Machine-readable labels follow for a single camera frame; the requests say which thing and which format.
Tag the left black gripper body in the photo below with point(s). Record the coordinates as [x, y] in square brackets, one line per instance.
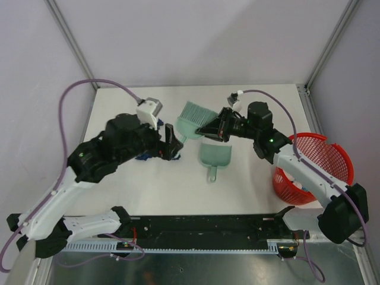
[148, 142]

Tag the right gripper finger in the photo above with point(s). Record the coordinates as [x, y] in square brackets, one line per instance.
[212, 126]
[209, 133]

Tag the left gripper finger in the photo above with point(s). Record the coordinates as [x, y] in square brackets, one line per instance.
[169, 142]
[177, 144]

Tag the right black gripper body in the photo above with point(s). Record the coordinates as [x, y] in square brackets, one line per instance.
[231, 126]

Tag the green dustpan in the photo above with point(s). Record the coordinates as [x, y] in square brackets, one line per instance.
[214, 157]

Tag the green hand brush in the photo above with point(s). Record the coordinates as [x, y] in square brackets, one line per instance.
[193, 117]

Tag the blue paper scrap large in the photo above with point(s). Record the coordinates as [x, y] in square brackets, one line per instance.
[146, 156]

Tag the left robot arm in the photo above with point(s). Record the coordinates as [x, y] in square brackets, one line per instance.
[47, 224]

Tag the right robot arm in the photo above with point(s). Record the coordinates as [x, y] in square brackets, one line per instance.
[344, 208]

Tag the red mesh basket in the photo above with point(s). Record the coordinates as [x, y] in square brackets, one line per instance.
[330, 157]

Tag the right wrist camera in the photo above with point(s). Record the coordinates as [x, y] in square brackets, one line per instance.
[234, 102]

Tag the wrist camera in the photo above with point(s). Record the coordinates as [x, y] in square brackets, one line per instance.
[234, 102]
[148, 110]

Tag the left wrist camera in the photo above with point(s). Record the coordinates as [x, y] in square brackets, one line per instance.
[148, 110]

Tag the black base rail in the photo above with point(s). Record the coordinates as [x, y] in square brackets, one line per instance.
[210, 232]

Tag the left aluminium frame post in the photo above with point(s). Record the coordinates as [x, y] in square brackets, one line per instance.
[69, 37]

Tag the aluminium frame post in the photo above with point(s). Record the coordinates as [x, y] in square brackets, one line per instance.
[69, 37]
[339, 29]

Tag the right aluminium frame post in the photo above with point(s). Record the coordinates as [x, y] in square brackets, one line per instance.
[339, 29]

